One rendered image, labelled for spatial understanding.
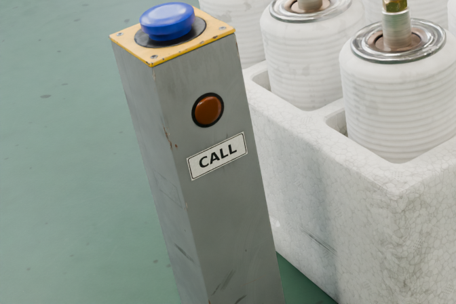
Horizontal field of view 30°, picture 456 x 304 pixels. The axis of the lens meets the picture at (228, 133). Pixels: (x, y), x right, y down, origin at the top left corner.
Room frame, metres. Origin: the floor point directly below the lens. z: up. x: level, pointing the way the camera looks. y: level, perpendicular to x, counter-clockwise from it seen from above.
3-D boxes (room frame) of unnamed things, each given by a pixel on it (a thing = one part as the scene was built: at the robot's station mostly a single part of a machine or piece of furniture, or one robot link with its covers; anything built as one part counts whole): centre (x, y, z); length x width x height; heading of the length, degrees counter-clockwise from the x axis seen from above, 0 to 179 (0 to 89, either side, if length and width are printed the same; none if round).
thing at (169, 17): (0.57, 0.03, 0.32); 0.04 x 0.04 x 0.02
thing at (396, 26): (0.61, -0.15, 0.26); 0.02 x 0.02 x 0.03
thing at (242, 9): (0.82, -0.05, 0.16); 0.10 x 0.10 x 0.18
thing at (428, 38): (0.61, -0.15, 0.25); 0.08 x 0.08 x 0.01
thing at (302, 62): (0.71, -0.10, 0.16); 0.10 x 0.10 x 0.18
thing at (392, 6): (0.61, -0.15, 0.29); 0.02 x 0.02 x 0.01; 61
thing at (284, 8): (0.71, -0.10, 0.25); 0.08 x 0.08 x 0.01
